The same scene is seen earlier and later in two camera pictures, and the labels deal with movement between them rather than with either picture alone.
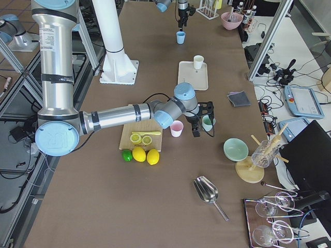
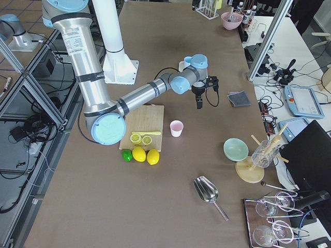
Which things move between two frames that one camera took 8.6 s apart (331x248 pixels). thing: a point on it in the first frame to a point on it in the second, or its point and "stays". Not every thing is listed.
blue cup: (181, 36) to (187, 61)
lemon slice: (136, 139) stays
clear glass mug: (265, 153) stays
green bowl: (235, 149) stays
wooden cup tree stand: (246, 171) stays
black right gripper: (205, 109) to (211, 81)
